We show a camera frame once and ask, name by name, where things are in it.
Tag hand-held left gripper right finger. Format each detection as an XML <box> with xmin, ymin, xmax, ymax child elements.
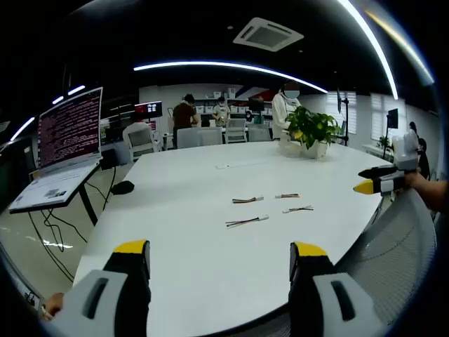
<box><xmin>288</xmin><ymin>241</ymin><xmax>387</xmax><ymax>337</ymax></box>

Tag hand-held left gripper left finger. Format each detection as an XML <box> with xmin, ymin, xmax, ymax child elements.
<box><xmin>48</xmin><ymin>239</ymin><xmax>152</xmax><ymax>337</ymax></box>

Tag person's left hand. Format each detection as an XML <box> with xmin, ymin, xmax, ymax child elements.
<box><xmin>41</xmin><ymin>292</ymin><xmax>67</xmax><ymax>321</ymax></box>

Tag black monitor on stand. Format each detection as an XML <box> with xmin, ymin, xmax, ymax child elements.
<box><xmin>385</xmin><ymin>107</ymin><xmax>400</xmax><ymax>162</ymax></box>

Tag black tripod stand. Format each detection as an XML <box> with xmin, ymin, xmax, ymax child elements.
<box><xmin>335</xmin><ymin>87</ymin><xmax>352</xmax><ymax>147</ymax></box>

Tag grey mesh office chair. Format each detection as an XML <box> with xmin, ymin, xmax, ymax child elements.
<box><xmin>331</xmin><ymin>189</ymin><xmax>440</xmax><ymax>333</ymax></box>

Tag white plant pot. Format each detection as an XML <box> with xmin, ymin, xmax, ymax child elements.
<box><xmin>300</xmin><ymin>139</ymin><xmax>330</xmax><ymax>159</ymax></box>

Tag green potted plant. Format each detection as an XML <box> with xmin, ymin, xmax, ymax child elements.
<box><xmin>285</xmin><ymin>105</ymin><xmax>347</xmax><ymax>151</ymax></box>

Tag black laptop stand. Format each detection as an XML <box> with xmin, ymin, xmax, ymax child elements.
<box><xmin>79</xmin><ymin>159</ymin><xmax>119</xmax><ymax>226</ymax></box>

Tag ceiling light strip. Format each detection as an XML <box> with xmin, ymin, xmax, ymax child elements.
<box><xmin>133</xmin><ymin>60</ymin><xmax>329</xmax><ymax>94</ymax></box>
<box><xmin>337</xmin><ymin>0</ymin><xmax>400</xmax><ymax>101</ymax></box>

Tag small black pouch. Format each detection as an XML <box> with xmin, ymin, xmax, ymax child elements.
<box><xmin>111</xmin><ymin>180</ymin><xmax>135</xmax><ymax>195</ymax></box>

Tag shelf of white boxes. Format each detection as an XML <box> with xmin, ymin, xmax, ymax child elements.
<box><xmin>194</xmin><ymin>89</ymin><xmax>275</xmax><ymax>116</ymax></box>

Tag white office chair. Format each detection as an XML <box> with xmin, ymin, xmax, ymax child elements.
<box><xmin>122</xmin><ymin>124</ymin><xmax>163</xmax><ymax>161</ymax></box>

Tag white open laptop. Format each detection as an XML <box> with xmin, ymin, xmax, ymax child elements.
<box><xmin>8</xmin><ymin>86</ymin><xmax>105</xmax><ymax>214</ymax></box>

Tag ceiling air conditioner unit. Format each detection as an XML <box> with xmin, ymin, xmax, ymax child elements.
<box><xmin>232</xmin><ymin>16</ymin><xmax>305</xmax><ymax>53</ymax></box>

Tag red display screen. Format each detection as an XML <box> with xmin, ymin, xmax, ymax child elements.
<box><xmin>134</xmin><ymin>100</ymin><xmax>163</xmax><ymax>129</ymax></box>

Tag black floor cable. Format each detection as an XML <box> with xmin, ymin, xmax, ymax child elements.
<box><xmin>27</xmin><ymin>167</ymin><xmax>119</xmax><ymax>284</ymax></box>

